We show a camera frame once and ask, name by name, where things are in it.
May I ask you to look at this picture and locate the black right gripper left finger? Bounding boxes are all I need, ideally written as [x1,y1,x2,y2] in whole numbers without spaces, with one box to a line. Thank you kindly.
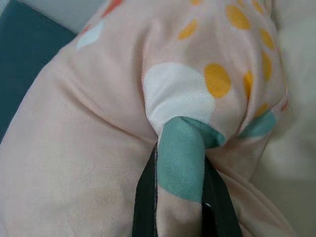
[132,144,161,237]

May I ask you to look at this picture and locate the teal cushion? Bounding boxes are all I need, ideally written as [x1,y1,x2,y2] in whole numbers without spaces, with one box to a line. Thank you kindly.
[0,0,78,143]

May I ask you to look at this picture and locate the pink patterned pillow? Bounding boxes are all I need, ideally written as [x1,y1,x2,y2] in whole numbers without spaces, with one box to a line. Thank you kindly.
[0,0,301,237]

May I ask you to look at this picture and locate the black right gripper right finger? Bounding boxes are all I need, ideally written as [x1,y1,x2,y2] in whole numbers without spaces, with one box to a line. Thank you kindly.
[200,165,245,237]

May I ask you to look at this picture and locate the white cushion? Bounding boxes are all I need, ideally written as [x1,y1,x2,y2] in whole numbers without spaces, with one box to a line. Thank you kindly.
[271,0,316,237]

